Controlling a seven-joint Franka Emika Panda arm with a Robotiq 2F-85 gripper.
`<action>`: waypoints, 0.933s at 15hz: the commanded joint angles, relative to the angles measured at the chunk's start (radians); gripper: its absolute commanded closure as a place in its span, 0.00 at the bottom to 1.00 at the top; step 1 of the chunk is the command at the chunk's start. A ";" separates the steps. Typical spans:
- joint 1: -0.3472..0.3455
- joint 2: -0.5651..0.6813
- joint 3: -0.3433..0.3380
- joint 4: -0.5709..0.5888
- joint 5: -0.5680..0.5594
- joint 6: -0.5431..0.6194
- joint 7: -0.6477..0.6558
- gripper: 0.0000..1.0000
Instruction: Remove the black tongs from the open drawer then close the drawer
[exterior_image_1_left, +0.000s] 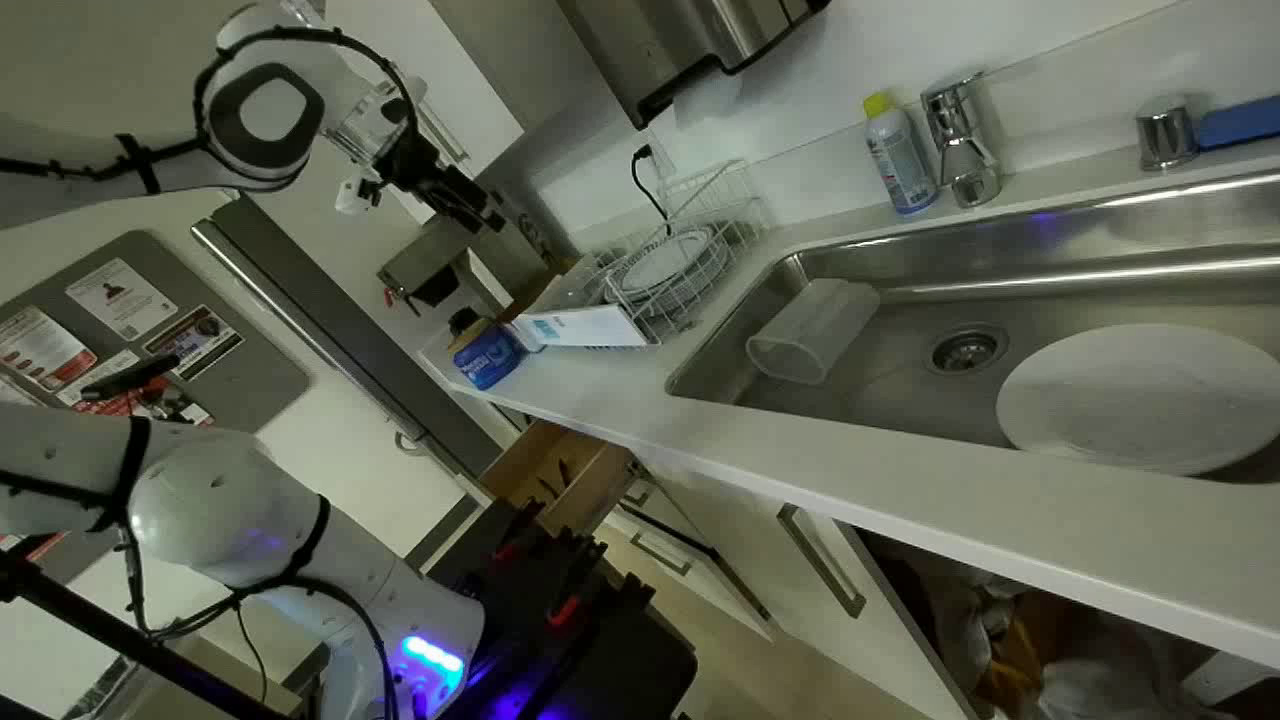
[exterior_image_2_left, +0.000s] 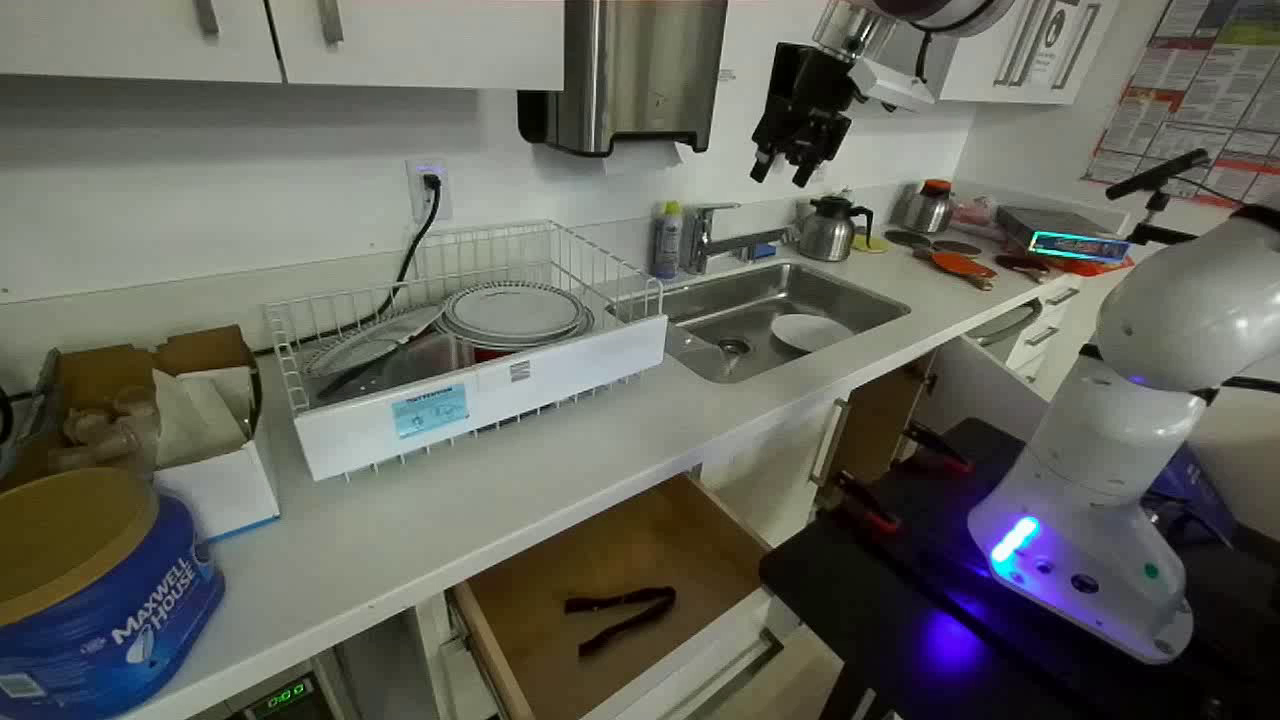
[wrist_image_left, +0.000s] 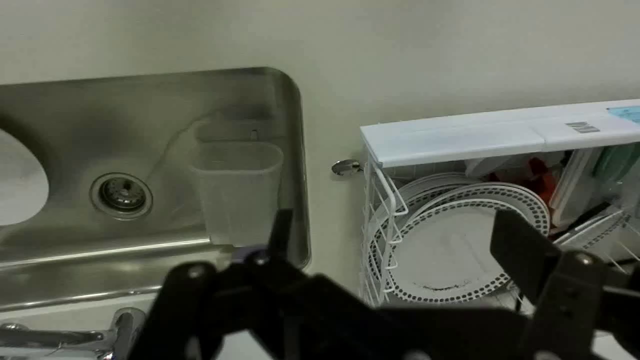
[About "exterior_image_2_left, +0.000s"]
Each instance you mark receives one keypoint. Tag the stainless steel sink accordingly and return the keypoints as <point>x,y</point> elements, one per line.
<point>863,303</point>

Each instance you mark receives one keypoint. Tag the appliance with green display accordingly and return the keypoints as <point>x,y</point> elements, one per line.
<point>286,695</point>

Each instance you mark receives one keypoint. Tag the black camera stand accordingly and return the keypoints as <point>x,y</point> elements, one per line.
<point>1163,169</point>

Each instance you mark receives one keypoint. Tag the white wall outlet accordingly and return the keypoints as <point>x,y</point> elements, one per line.
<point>414,169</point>

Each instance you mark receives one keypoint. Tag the steel kettle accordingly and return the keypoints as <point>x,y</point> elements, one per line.
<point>825,233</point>

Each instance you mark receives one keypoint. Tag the black tongs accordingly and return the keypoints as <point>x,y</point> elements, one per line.
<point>623,596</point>

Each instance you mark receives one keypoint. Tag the wooden drawer with white front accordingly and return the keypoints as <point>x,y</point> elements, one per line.
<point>603,546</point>

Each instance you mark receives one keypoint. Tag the blue Maxwell House coffee can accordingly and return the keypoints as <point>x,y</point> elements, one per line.
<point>123,624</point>

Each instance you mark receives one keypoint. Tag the brown wooden panel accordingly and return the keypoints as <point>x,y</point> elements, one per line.
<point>883,423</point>

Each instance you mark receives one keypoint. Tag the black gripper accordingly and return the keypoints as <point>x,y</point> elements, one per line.
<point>807,103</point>

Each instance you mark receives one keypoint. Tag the white base cabinet drawers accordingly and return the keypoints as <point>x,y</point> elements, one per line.
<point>1055,334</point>

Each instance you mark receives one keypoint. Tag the jar with red lid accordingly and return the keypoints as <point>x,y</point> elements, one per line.
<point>929,209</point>

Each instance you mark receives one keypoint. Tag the chrome sink faucet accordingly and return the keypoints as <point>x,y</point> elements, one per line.
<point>702,240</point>

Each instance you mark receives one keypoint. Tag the white base cabinet door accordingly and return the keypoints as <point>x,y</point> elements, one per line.
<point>764,465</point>

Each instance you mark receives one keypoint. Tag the red black clamp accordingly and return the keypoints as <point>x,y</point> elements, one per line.
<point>870,515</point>

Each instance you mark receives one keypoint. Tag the round white plate with rim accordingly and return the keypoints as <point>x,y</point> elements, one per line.
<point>513,318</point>

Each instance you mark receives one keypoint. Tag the brown cardboard box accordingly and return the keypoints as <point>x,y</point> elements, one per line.
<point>94,382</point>

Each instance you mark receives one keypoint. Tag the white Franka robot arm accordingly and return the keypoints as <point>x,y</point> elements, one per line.
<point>1146,403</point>

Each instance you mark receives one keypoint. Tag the black device with cyan display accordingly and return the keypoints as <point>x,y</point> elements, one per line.
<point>1042,222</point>

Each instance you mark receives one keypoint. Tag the grey soap bottle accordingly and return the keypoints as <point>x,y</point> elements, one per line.
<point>665,245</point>

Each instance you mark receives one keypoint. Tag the white wall sign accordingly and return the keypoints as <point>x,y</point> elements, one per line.
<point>1013,64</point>

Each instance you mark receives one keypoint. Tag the white wall cabinet door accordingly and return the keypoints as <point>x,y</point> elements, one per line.
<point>123,39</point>
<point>442,43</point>

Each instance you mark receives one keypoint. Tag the wall posters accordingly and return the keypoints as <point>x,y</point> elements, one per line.
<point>1202,83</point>

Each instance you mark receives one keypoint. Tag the plain white plate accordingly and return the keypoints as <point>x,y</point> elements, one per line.
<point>810,334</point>

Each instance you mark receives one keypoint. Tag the white paper box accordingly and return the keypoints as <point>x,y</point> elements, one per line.
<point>225,487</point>

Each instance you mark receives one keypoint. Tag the grey metal pan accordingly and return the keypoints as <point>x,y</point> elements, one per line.
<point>387,354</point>

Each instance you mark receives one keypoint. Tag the stainless paper towel dispenser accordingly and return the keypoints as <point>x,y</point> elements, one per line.
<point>627,64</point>

